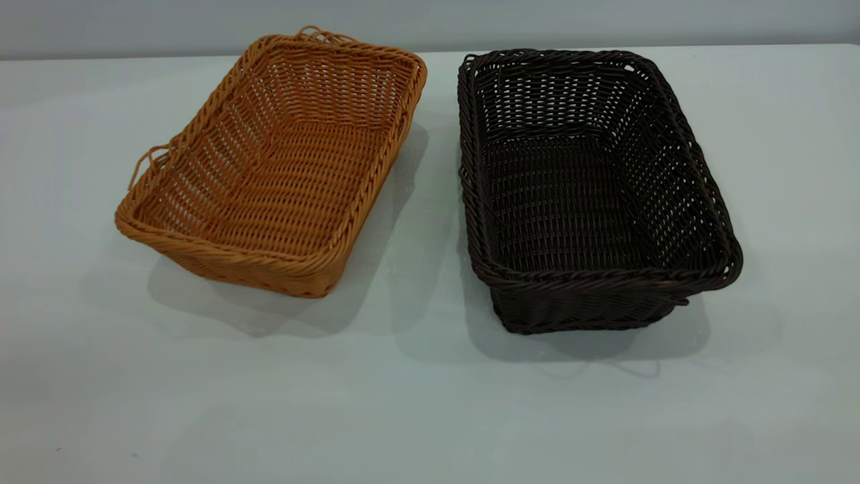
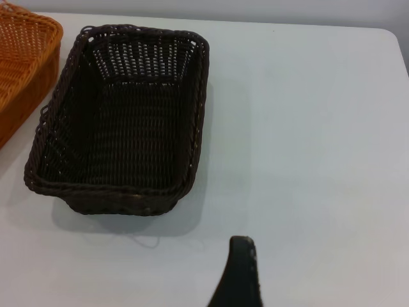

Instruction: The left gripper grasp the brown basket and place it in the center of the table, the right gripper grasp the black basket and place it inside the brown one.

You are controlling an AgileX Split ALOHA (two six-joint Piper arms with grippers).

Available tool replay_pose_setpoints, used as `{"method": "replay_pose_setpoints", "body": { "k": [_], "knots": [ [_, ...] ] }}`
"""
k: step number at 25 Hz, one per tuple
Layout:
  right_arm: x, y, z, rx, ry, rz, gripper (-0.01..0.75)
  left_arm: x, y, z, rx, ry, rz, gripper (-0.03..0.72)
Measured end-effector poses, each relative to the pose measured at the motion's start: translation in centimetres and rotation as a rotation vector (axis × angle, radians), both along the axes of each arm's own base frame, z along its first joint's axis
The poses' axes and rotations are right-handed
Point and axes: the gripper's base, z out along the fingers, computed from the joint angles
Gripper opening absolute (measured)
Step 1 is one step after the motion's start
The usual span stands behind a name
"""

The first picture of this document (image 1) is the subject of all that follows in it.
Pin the tan woven wicker basket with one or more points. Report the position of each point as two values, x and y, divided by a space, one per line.
282 175

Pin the dark brown woven wicker basket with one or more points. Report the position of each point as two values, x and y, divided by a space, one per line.
571 202

